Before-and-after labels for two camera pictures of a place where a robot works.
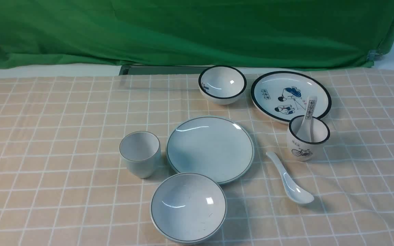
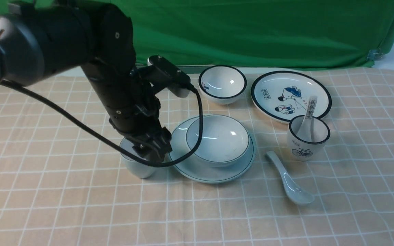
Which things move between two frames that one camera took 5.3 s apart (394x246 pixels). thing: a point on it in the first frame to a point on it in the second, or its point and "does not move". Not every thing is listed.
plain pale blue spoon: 294,190 does not move
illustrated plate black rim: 280,95 does not move
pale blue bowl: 189,208 to 224,139
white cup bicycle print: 304,151 does not move
